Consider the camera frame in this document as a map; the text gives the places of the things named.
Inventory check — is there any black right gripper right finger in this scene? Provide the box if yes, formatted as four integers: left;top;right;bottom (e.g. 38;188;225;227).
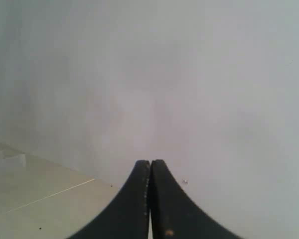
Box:
149;159;239;239

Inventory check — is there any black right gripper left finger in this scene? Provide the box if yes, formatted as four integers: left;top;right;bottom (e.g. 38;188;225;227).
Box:
70;160;150;239

